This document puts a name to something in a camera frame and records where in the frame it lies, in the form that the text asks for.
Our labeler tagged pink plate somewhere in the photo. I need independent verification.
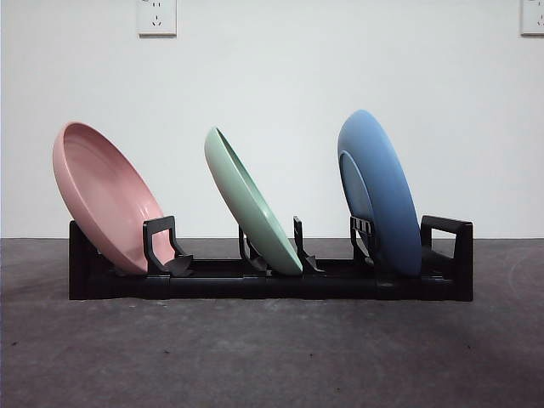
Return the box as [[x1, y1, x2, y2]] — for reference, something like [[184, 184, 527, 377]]
[[52, 122, 177, 275]]

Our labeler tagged white wall socket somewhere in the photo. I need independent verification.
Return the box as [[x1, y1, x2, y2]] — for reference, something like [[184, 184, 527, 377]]
[[520, 0, 544, 37], [136, 0, 178, 38]]

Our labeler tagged black plastic dish rack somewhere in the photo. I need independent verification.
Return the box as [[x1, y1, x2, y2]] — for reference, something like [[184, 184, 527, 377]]
[[68, 214, 474, 303]]

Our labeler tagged green plate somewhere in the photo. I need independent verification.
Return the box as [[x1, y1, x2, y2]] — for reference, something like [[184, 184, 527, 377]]
[[204, 126, 304, 275]]

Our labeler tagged blue plate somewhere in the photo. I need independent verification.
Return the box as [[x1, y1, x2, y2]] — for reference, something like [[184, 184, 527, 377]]
[[337, 109, 422, 276]]

